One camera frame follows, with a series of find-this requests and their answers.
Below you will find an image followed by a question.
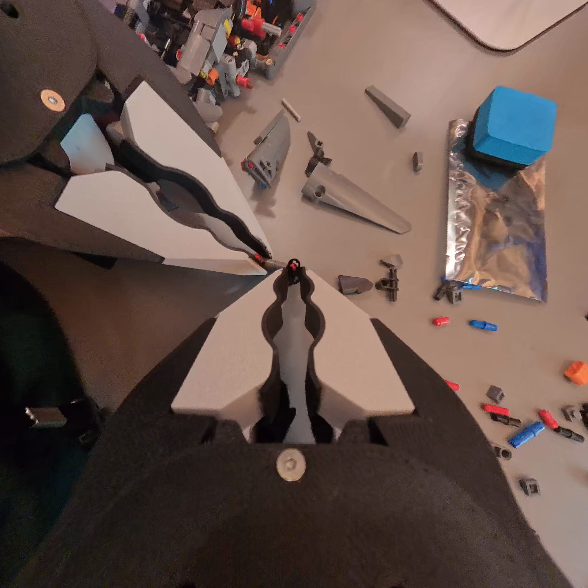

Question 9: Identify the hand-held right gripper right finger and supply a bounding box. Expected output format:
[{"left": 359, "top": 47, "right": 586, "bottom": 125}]
[{"left": 299, "top": 268, "right": 416, "bottom": 444}]

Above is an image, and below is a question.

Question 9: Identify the partly built toy vehicle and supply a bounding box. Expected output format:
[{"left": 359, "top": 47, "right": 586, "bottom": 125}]
[{"left": 110, "top": 0, "right": 318, "bottom": 112}]

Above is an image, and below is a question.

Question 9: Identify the blue foam block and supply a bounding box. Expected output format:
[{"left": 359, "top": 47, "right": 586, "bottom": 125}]
[{"left": 468, "top": 86, "right": 558, "bottom": 167}]

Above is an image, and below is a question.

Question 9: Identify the cluster of small assorted pieces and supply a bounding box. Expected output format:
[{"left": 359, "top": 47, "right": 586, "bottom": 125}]
[{"left": 481, "top": 385, "right": 588, "bottom": 498}]

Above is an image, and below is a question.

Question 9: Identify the grey beam with red pins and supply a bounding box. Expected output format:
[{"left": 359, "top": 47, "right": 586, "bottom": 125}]
[{"left": 252, "top": 252, "right": 288, "bottom": 272}]

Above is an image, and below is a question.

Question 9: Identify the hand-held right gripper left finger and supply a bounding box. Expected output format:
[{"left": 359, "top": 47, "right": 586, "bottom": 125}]
[{"left": 171, "top": 269, "right": 295, "bottom": 444}]

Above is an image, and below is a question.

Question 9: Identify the dark grey cone piece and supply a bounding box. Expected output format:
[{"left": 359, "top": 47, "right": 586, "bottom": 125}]
[{"left": 338, "top": 275, "right": 375, "bottom": 296}]

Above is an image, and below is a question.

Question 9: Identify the grey wedge slope brick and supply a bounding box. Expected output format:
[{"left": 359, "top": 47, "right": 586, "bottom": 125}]
[{"left": 364, "top": 85, "right": 412, "bottom": 130}]

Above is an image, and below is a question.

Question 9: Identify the black cross connector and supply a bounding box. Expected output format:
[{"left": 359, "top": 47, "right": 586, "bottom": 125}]
[{"left": 375, "top": 268, "right": 401, "bottom": 303}]

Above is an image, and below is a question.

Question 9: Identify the dark curved connector piece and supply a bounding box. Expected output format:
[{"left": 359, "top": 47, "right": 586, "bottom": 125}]
[{"left": 304, "top": 131, "right": 333, "bottom": 178}]

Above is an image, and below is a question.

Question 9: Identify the white book stand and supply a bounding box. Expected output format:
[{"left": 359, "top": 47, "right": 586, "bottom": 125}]
[{"left": 427, "top": 0, "right": 588, "bottom": 52}]

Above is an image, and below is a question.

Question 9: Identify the silver foil bag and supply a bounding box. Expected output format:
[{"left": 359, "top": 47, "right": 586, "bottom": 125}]
[{"left": 445, "top": 119, "right": 548, "bottom": 303}]

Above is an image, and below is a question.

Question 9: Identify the long grey wing panel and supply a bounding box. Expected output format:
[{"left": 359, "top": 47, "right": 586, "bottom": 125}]
[{"left": 301, "top": 162, "right": 413, "bottom": 235}]

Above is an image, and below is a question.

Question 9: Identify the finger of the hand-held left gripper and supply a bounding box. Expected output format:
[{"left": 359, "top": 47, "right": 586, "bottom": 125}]
[
  {"left": 119, "top": 81, "right": 273, "bottom": 259},
  {"left": 54, "top": 114, "right": 269, "bottom": 277}
]

